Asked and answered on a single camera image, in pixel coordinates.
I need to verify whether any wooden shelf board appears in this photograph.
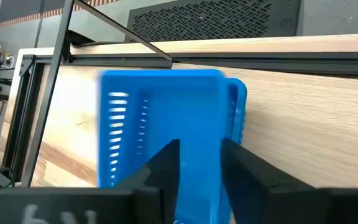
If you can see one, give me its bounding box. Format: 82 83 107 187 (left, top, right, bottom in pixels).
241 63 358 189

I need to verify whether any black shelf post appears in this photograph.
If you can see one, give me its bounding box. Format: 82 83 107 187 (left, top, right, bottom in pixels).
73 0 173 65
21 0 75 188

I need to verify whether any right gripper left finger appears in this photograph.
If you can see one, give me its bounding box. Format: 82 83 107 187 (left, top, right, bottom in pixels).
0 138 181 224

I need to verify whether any blue plastic slotted basket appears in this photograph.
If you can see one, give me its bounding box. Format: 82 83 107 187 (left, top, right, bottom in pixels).
225 77 248 147
96 68 232 224

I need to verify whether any black perforated computer case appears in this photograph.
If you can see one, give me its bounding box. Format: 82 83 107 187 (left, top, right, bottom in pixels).
125 0 303 42

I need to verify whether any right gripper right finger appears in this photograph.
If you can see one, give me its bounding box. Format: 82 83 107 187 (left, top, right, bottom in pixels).
221 138 358 224

